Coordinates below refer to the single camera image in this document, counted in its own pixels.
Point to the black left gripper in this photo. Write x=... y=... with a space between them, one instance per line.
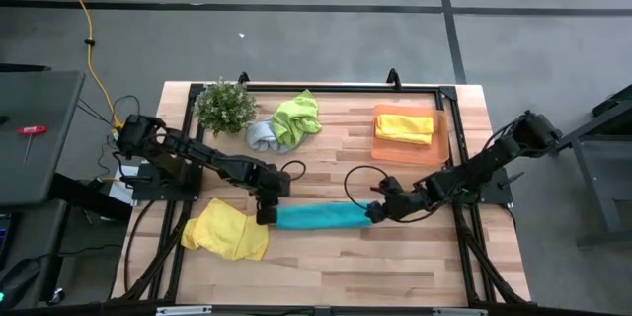
x=274 y=187

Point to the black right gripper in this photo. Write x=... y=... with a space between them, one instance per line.
x=402 y=202

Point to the yellow microfiber towel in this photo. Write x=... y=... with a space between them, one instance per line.
x=222 y=229
x=402 y=128

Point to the teal microfiber towel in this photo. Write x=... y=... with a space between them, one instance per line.
x=321 y=216

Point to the light grey microfiber towel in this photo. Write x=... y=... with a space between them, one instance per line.
x=259 y=138

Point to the lime green microfiber towel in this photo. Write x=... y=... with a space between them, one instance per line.
x=293 y=116

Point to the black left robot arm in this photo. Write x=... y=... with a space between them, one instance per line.
x=217 y=163

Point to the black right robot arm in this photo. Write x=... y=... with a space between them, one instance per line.
x=484 y=168

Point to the orange translucent plastic tray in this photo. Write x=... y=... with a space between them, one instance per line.
x=410 y=154

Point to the small potted plant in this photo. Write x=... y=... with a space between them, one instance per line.
x=224 y=106

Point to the silver aluminium extrusion piece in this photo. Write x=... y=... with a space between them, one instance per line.
x=182 y=311
x=459 y=312

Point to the white paper sheet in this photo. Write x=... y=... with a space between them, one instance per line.
x=118 y=192

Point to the black metal beam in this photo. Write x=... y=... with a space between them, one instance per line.
x=89 y=197

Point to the black metal stand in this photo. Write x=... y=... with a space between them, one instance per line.
x=592 y=178

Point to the black caster wheel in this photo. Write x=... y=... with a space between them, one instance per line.
x=55 y=297

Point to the dark low desk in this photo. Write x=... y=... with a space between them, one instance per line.
x=34 y=227

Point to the grey desk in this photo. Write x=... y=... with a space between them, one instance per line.
x=44 y=108

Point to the black computer mouse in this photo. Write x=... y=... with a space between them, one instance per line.
x=20 y=279

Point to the black keyboard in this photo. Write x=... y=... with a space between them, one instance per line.
x=4 y=237

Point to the black aluminium table frame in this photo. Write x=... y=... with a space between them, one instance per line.
x=316 y=88

